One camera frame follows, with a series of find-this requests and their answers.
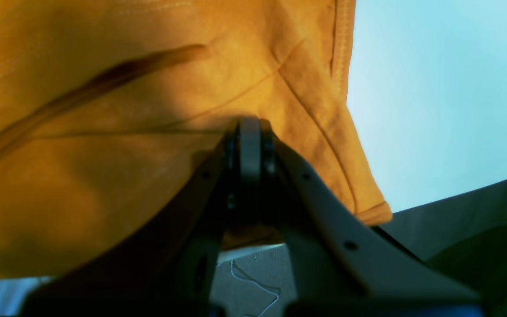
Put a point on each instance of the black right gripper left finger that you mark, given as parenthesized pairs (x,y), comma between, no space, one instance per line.
(166,268)

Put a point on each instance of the orange t-shirt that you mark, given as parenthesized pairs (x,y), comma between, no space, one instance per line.
(107,106)

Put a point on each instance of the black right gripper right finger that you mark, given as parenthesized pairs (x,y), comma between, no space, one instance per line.
(341,267)

